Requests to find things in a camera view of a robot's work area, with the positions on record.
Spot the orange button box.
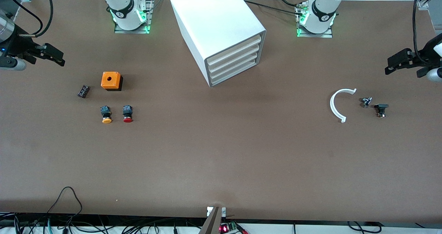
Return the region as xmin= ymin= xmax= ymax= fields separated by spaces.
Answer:
xmin=101 ymin=71 xmax=123 ymax=91

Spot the yellow push button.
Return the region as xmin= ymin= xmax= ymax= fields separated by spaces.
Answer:
xmin=100 ymin=105 xmax=113 ymax=124

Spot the red push button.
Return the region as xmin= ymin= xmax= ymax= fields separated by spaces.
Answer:
xmin=122 ymin=105 xmax=134 ymax=123

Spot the white curved plastic arc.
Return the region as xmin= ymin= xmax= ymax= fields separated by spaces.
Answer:
xmin=330 ymin=88 xmax=357 ymax=124

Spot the circuit board with red light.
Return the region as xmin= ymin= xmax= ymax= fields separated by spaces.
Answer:
xmin=219 ymin=221 xmax=249 ymax=234

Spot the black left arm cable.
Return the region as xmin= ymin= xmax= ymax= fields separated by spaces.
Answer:
xmin=413 ymin=0 xmax=442 ymax=64

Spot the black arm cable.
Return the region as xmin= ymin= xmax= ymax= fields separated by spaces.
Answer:
xmin=9 ymin=0 xmax=54 ymax=38
xmin=413 ymin=0 xmax=442 ymax=64

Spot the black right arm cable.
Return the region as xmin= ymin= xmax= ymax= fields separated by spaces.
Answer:
xmin=9 ymin=0 xmax=54 ymax=38

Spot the black flat-headed switch part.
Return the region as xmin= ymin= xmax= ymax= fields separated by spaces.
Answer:
xmin=374 ymin=104 xmax=390 ymax=118

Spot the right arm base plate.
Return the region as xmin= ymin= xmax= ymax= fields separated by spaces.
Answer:
xmin=114 ymin=0 xmax=153 ymax=34

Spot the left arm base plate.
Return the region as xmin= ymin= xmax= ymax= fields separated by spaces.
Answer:
xmin=296 ymin=3 xmax=334 ymax=38

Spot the thin black looped cable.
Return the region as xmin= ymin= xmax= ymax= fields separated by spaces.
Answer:
xmin=47 ymin=186 xmax=83 ymax=215

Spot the black cable behind cabinet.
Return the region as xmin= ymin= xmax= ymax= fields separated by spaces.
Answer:
xmin=243 ymin=0 xmax=304 ymax=15

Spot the black cable bundle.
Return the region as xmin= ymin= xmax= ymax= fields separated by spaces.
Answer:
xmin=0 ymin=213 xmax=204 ymax=234

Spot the black cable coil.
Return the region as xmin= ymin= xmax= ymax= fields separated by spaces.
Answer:
xmin=347 ymin=221 xmax=382 ymax=234

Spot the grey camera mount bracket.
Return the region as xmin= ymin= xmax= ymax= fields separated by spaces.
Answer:
xmin=199 ymin=206 xmax=227 ymax=234

